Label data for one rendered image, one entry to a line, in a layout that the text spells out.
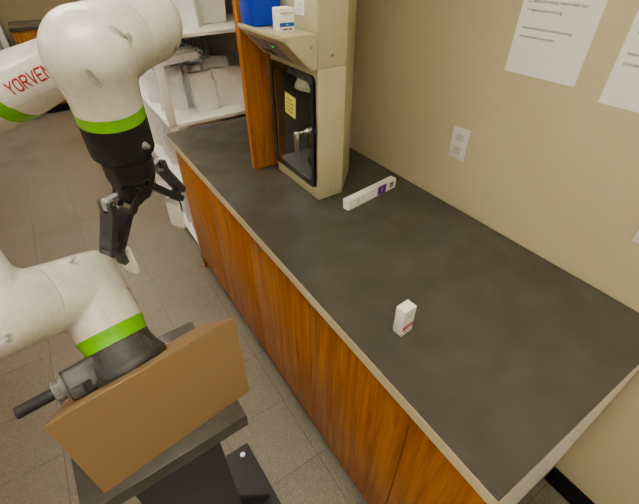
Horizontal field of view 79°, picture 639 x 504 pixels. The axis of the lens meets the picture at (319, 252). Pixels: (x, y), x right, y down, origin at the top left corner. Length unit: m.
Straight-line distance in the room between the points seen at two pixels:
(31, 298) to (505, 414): 0.92
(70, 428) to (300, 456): 1.27
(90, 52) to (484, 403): 0.92
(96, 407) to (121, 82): 0.48
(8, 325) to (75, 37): 0.43
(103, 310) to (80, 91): 0.40
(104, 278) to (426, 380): 0.71
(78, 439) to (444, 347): 0.77
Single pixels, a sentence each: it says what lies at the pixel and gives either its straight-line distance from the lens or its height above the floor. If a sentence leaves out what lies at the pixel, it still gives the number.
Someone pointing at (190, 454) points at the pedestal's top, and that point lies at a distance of 0.90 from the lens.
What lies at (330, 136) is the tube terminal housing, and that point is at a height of 1.18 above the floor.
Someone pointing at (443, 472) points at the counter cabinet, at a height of 0.78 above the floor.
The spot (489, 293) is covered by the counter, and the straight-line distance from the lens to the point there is 1.20.
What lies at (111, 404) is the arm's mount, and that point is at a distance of 0.73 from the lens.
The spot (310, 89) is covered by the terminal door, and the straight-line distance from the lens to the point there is 1.35.
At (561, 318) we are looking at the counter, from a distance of 1.22.
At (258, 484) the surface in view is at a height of 0.01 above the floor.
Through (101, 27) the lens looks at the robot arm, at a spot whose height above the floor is 1.64.
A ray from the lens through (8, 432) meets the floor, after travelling 2.38.
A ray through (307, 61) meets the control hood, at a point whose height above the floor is 1.44.
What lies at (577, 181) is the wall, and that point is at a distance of 1.32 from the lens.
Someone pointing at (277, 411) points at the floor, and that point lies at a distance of 1.97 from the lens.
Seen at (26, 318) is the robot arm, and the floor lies 1.26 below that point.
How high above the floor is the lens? 1.72
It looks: 39 degrees down
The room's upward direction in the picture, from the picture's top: straight up
